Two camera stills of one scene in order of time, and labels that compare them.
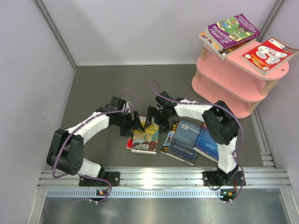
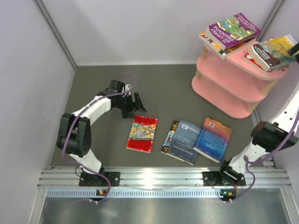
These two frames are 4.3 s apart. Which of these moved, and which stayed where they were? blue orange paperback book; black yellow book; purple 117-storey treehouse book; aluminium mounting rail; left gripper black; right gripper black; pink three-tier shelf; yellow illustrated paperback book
Moved: left gripper black; yellow illustrated paperback book; right gripper black
Stayed: blue orange paperback book; black yellow book; pink three-tier shelf; aluminium mounting rail; purple 117-storey treehouse book
